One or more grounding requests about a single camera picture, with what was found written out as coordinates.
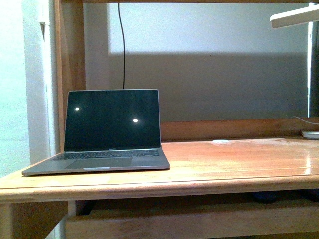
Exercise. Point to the grey open laptop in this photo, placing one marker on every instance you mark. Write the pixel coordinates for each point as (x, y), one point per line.
(109, 130)

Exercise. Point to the wooden desk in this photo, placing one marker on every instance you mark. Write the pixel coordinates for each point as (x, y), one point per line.
(262, 155)

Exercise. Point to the white round desk grommet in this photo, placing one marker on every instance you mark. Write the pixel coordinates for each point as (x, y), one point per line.
(220, 141)

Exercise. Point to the white lamp base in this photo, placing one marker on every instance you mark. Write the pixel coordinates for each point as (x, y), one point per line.
(311, 135)

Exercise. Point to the wooden keyboard drawer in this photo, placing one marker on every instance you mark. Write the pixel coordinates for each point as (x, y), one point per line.
(198, 222)

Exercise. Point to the white desk lamp head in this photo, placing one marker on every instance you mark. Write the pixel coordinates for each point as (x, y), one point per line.
(295, 17)

